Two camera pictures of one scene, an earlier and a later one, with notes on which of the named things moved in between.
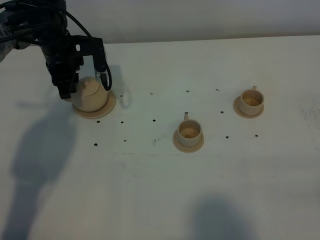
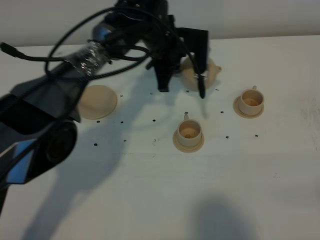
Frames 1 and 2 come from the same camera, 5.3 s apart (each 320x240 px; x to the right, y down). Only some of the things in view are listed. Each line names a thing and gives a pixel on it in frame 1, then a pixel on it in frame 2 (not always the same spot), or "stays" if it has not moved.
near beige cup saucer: [187, 150] stays
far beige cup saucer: [236, 108] stays
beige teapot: [91, 97] to [189, 76]
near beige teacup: [189, 132] stays
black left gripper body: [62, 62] to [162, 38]
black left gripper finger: [68, 86] to [164, 74]
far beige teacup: [251, 101] stays
